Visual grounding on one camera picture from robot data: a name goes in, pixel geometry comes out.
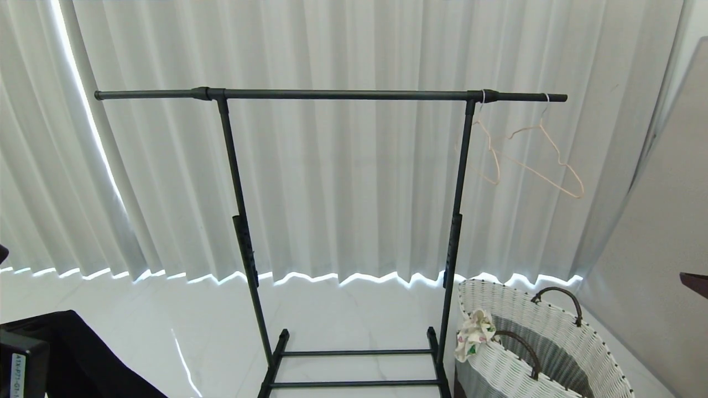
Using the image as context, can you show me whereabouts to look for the white curtain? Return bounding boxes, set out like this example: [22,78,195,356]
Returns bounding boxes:
[0,0,686,288]

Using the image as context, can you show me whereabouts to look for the white laundry basket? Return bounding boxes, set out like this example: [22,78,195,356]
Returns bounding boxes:
[455,279,635,398]

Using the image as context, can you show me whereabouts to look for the black clothes rack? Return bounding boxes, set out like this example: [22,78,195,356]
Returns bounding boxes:
[94,87,569,398]

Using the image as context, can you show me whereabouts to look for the pink clothes hanger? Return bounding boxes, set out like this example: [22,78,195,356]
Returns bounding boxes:
[499,98,585,200]
[455,102,502,186]

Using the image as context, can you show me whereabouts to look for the black garment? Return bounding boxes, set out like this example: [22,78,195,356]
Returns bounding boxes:
[0,310,170,398]

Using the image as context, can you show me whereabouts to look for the cream printed garment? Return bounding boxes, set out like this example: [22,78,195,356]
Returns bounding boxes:
[455,310,502,363]

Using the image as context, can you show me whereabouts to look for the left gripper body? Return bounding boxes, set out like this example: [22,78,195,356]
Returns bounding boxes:
[0,329,51,398]

